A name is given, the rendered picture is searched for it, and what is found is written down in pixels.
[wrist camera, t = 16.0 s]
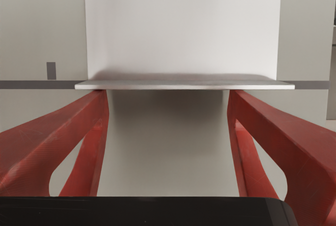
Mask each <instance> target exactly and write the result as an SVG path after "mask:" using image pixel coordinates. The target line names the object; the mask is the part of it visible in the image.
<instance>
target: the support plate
mask: <svg viewBox="0 0 336 226"><path fill-rule="evenodd" d="M335 5H336V0H280V17H279V35H278V54H277V72H276V80H277V81H329V80H330V67H331V55H332V42H333V30H334V17H335ZM47 62H55V69H56V80H48V77H47ZM0 81H88V62H87V36H86V9H85V0H0ZM94 90H95V89H0V133H1V132H4V131H6V130H9V129H11V128H14V127H16V126H19V125H21V124H24V123H26V122H29V121H31V120H34V119H36V118H39V117H41V116H44V115H46V114H49V113H51V112H54V111H56V110H59V109H61V108H63V107H65V106H67V105H68V104H70V103H72V102H74V101H76V100H78V99H79V98H81V97H83V96H85V95H87V94H88V93H90V92H92V91H94ZM243 91H245V92H246V93H248V94H250V95H252V96H254V97H256V98H257V99H259V100H261V101H263V102H265V103H267V104H268V105H270V106H272V107H274V108H276V109H278V110H281V111H283V112H286V113H288V114H291V115H293V116H296V117H298V118H301V119H303V120H306V121H308V122H311V123H314V124H316V125H319V126H321V127H324V128H326V117H327V104H328V92H329V90H328V89H294V90H243ZM106 93H107V100H108V107H109V120H108V128H107V136H106V145H105V152H104V157H103V163H102V168H101V174H100V179H99V185H98V190H97V197H239V196H240V195H239V189H238V184H237V178H236V173H235V167H234V162H233V156H232V151H231V143H230V135H229V127H228V119H227V108H228V101H229V94H230V89H106ZM252 138H253V137H252ZM83 139H84V137H83ZM83 139H82V140H81V141H80V142H79V143H78V144H77V145H76V147H75V148H74V149H73V150H72V151H71V152H70V153H69V154H68V156H67V157H66V158H65V159H64V160H63V161H62V162H61V164H60V165H59V166H58V167H57V168H56V169H55V170H54V172H53V173H52V175H51V177H50V182H49V194H50V196H51V197H58V196H59V194H60V192H61V190H62V188H63V187H64V185H65V183H66V181H67V179H68V178H69V176H70V174H71V172H72V170H73V167H74V165H75V162H76V159H77V156H78V154H79V151H80V148H81V145H82V142H83ZM253 141H254V144H255V147H256V150H257V153H258V156H259V159H260V161H261V164H262V167H263V169H264V171H265V173H266V175H267V177H268V179H269V181H270V182H271V184H272V186H273V188H274V190H275V192H276V193H277V195H278V197H279V199H280V200H282V201H284V200H285V197H286V195H287V190H288V186H287V179H286V176H285V174H284V172H283V171H282V170H281V169H280V167H279V166H278V165H277V164H276V163H275V162H274V161H273V160H272V158H271V157H270V156H269V155H268V154H267V153H266V152H265V150H264V149H263V148H262V147H261V146H260V145H259V144H258V143H257V141H256V140H255V139H254V138H253Z"/></svg>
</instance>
